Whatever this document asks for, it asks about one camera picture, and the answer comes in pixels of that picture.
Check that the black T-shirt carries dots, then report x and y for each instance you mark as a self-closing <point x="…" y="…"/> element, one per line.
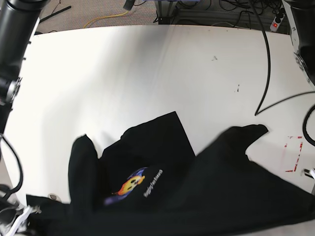
<point x="150" y="183"/>

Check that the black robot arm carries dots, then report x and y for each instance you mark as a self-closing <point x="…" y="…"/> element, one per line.
<point x="18" y="19"/>
<point x="301" y="18"/>

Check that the red tape rectangle marking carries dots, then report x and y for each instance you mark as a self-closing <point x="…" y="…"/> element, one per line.
<point x="291" y="153"/>

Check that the black tripod stand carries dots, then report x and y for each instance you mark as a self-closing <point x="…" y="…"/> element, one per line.
<point x="54" y="14"/>

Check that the white power strip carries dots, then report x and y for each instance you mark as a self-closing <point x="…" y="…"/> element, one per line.
<point x="278" y="19"/>

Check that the left table cable grommet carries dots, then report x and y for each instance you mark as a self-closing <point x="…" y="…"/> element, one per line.
<point x="54" y="197"/>

